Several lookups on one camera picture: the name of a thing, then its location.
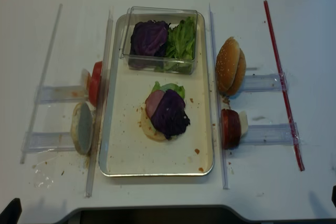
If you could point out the left rear clear track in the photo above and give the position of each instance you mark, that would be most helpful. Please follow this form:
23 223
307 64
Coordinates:
63 94

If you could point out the red meat slices stack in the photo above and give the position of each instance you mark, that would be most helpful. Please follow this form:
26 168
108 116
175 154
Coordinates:
231 128

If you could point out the white pusher block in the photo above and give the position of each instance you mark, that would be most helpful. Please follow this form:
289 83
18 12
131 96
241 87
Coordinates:
243 122
85 81

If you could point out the clear track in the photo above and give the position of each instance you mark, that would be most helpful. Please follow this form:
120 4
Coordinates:
36 142
272 134
264 83
63 94

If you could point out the tomato slices stack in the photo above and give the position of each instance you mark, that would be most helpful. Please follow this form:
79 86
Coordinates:
94 83

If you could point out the right front white pusher block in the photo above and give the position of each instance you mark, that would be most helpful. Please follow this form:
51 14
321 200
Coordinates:
243 122

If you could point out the white bread bun slice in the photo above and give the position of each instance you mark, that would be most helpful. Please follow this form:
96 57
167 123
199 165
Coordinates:
81 128

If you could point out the clear plastic container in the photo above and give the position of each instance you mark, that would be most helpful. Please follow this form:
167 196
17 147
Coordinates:
173 17

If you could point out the pink ham slice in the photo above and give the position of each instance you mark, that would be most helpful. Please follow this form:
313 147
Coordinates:
153 101

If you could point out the bottom bun on tray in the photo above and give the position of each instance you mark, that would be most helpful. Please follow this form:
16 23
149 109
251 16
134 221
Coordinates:
149 130

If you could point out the plain brown bun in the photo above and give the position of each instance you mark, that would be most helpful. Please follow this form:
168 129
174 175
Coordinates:
239 76

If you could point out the metal serving tray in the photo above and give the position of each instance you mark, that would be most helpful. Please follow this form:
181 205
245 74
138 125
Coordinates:
125 150

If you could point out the right rear clear track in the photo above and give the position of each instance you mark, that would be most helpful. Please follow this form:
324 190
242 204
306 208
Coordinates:
264 83

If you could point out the green lettuce on burger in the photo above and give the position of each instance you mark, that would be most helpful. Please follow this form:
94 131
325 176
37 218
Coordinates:
170 86

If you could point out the left rear white pusher block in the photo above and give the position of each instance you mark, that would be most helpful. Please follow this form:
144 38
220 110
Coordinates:
85 81

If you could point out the purple cabbage leaf in container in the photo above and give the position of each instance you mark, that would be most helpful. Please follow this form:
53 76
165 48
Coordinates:
149 39

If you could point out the right front clear track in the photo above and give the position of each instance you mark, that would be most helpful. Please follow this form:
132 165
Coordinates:
272 134

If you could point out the red plastic rail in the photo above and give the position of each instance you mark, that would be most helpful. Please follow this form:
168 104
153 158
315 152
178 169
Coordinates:
293 128

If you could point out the green lettuce in container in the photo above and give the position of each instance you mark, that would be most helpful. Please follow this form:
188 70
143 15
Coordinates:
181 40

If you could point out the purple cabbage on burger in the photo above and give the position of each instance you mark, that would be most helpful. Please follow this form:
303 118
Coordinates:
169 117

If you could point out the sesame top bun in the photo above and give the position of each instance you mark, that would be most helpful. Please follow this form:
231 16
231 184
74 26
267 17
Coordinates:
227 64

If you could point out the left front clear track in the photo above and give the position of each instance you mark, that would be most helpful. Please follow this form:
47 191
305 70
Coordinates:
36 142

